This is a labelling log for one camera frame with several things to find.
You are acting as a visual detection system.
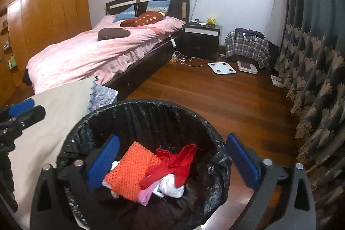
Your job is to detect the white bathroom scale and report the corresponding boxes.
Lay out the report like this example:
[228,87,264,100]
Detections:
[207,61,237,75]

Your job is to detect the white power cable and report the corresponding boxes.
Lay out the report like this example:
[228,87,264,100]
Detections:
[170,36,207,67]

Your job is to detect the white tissue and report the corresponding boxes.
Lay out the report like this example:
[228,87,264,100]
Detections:
[152,173,186,199]

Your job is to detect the plaid cloth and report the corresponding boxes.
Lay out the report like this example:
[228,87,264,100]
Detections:
[224,31,270,69]

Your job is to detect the pink plastic bag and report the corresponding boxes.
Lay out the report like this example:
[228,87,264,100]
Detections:
[135,181,159,206]

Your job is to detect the blue quilted cover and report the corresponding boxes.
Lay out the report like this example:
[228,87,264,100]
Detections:
[88,82,119,112]

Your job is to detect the brown cushion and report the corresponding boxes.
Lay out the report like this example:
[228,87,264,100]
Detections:
[97,28,130,41]

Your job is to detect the bed with pink cover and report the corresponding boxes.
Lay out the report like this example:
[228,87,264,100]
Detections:
[23,0,191,101]

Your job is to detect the wooden wardrobe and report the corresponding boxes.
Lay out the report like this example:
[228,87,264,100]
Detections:
[0,0,92,97]

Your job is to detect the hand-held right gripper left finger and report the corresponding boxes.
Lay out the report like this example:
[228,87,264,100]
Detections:
[30,135,120,230]

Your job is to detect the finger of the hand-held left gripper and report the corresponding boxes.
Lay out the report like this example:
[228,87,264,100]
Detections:
[0,105,46,144]
[0,99,35,123]

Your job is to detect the beige tablecloth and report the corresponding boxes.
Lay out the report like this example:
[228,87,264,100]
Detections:
[0,77,97,230]

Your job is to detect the pink blanket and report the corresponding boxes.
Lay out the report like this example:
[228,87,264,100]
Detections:
[26,14,187,94]

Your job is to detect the red dotted pillow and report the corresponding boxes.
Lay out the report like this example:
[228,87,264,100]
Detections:
[120,11,165,28]

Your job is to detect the orange knitted cloth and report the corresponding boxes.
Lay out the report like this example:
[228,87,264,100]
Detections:
[103,141,162,202]

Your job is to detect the white scale with dark top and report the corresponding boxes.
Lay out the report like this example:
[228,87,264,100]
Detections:
[237,60,259,75]

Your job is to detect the white charging cable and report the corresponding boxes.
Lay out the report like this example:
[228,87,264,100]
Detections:
[243,32,259,54]

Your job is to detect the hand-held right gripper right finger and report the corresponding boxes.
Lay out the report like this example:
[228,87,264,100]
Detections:
[226,133,316,230]

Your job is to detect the dark patterned curtain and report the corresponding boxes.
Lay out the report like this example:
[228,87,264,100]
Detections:
[273,0,345,230]

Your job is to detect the dark backpack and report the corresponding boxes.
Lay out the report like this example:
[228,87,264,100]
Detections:
[234,28,265,39]

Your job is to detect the blue pillow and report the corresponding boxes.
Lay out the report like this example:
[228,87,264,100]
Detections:
[146,0,171,15]
[113,5,136,22]

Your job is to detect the black bin with plastic liner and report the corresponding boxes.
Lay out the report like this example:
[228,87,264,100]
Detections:
[56,99,233,230]

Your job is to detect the dark nightstand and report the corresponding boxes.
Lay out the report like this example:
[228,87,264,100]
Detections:
[181,23,224,60]

